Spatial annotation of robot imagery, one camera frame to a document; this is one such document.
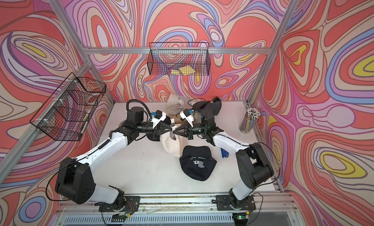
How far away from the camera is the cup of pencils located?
2.95ft

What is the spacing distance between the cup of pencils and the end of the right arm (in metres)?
0.36

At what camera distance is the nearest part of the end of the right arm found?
693 mm

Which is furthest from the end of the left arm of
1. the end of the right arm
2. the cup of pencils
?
the cup of pencils

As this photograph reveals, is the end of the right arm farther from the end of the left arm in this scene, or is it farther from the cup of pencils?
the cup of pencils
